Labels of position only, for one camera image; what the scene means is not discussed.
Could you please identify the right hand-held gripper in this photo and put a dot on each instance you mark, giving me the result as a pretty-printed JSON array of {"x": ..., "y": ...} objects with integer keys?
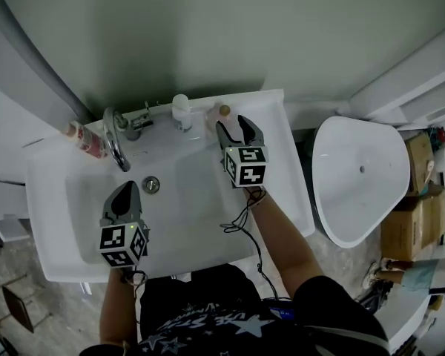
[{"x": 246, "y": 167}]

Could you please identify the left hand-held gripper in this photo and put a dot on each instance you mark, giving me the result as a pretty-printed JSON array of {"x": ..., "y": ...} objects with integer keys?
[{"x": 118, "y": 241}]

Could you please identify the clear bottle with wooden cap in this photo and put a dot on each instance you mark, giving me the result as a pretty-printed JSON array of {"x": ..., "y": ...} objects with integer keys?
[{"x": 212, "y": 116}]

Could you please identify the person's left forearm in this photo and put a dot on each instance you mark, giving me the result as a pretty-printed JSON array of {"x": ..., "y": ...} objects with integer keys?
[{"x": 120, "y": 310}]

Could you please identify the person's right forearm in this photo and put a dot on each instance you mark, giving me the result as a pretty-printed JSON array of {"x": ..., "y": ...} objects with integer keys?
[{"x": 285, "y": 247}]

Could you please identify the chrome sink drain plug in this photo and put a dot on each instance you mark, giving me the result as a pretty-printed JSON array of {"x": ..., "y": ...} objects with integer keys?
[{"x": 151, "y": 184}]

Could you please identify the white plastic bottle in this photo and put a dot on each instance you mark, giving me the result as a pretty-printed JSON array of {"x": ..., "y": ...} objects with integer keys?
[{"x": 181, "y": 115}]

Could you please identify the white sink counter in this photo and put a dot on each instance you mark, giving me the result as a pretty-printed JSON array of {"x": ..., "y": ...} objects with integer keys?
[{"x": 207, "y": 213}]

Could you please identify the chrome faucet spout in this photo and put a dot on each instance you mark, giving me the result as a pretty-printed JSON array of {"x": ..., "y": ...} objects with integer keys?
[{"x": 113, "y": 147}]

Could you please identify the pink patterned tube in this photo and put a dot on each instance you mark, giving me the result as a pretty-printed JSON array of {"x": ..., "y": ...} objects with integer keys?
[{"x": 85, "y": 139}]

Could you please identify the dark brown chair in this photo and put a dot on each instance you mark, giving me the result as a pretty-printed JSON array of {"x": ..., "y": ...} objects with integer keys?
[{"x": 18, "y": 308}]

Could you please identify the black star-print shirt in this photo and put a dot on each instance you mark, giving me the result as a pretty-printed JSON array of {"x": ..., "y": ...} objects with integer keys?
[{"x": 215, "y": 321}]

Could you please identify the small cardboard box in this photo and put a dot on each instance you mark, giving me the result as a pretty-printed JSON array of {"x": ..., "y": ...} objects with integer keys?
[{"x": 419, "y": 161}]

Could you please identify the large cardboard box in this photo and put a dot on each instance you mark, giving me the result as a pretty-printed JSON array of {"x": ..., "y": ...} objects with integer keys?
[{"x": 411, "y": 224}]

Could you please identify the white board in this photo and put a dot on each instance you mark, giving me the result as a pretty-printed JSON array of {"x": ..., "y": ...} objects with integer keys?
[{"x": 408, "y": 321}]

